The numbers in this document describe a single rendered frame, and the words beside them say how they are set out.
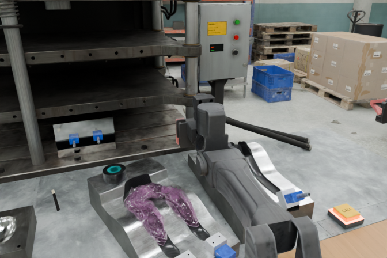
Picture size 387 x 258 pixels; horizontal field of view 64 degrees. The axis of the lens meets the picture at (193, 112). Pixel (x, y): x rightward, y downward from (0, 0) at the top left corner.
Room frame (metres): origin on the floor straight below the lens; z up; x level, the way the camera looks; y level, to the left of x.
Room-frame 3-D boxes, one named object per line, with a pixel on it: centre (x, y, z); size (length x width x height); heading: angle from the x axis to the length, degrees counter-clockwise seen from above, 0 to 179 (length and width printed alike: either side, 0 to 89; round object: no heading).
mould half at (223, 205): (1.01, -0.18, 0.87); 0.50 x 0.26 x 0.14; 20
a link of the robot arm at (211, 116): (0.58, -0.04, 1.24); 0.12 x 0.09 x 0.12; 15
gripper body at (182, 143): (0.67, -0.02, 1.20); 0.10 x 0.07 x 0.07; 105
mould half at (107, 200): (0.81, 0.12, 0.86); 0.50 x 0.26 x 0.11; 38
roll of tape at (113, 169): (0.93, 0.28, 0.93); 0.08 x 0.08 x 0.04
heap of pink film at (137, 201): (0.81, 0.11, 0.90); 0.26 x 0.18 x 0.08; 38
